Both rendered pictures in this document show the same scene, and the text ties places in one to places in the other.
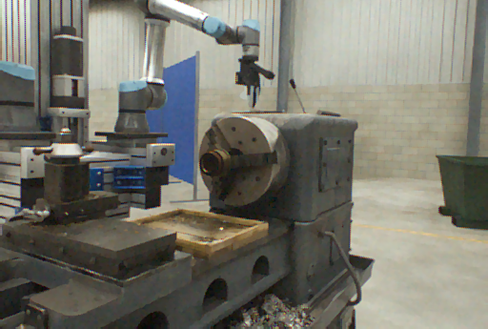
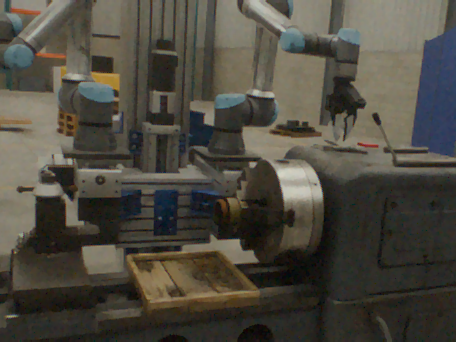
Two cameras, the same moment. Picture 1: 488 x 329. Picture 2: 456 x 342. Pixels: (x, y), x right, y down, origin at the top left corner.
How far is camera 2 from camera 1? 90 cm
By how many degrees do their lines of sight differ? 32
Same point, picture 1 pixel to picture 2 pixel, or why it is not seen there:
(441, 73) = not seen: outside the picture
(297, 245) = (325, 324)
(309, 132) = (349, 191)
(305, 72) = not seen: outside the picture
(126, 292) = (9, 325)
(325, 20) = not seen: outside the picture
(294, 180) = (331, 247)
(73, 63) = (163, 78)
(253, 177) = (271, 235)
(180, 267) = (79, 317)
